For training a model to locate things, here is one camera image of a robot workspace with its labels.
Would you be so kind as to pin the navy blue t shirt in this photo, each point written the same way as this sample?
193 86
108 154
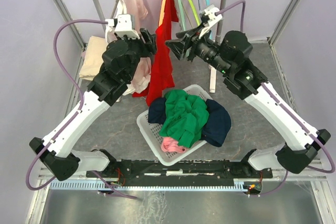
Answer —
213 132

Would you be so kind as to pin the orange hanger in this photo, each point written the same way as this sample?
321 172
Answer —
161 16

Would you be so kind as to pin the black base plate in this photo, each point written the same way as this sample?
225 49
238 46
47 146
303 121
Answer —
183 173

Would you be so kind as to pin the folded beige cloth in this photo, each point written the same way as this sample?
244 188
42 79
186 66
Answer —
93 58

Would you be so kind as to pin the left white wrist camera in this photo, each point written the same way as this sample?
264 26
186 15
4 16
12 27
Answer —
121 26

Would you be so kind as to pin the green t shirt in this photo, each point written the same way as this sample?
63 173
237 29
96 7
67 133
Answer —
186 114

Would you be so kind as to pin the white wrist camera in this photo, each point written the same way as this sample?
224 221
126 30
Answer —
209 18
121 26

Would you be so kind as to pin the white plastic basket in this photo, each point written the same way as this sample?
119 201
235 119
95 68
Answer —
151 134

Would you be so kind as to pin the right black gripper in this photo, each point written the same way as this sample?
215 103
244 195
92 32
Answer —
190 40

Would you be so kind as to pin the yellow green hanger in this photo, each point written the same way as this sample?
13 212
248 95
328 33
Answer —
193 9

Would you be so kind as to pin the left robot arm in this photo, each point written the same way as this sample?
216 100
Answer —
120 61

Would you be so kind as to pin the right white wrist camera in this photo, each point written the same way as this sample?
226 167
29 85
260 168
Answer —
209 18

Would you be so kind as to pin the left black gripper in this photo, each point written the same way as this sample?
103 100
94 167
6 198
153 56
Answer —
149 47

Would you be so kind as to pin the white t shirt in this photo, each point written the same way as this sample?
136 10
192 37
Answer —
138 87

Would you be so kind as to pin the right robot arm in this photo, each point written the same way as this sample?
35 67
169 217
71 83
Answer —
302 141

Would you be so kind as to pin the light blue cable duct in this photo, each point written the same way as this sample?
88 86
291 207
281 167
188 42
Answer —
97 184

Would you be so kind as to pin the mint green hanger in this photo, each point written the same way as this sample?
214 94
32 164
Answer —
180 13

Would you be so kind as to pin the red t shirt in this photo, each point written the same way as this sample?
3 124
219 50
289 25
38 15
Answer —
162 69

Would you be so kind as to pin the pink t shirt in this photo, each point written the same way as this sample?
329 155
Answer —
170 145

